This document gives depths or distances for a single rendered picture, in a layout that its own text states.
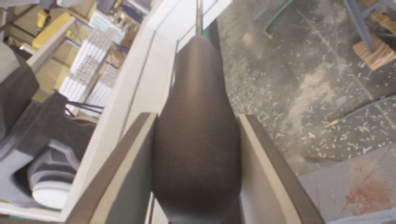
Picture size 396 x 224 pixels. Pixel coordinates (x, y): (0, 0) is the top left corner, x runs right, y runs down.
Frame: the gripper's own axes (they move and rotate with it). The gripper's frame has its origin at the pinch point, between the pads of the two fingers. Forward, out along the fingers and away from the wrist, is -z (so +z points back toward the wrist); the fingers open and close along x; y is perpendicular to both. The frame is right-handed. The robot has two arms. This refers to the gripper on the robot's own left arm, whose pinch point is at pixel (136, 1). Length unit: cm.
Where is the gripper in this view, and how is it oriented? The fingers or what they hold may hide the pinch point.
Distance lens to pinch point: 46.0
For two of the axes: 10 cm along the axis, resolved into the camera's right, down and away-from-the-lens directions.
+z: -7.4, -4.5, -5.0
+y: 0.1, -7.5, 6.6
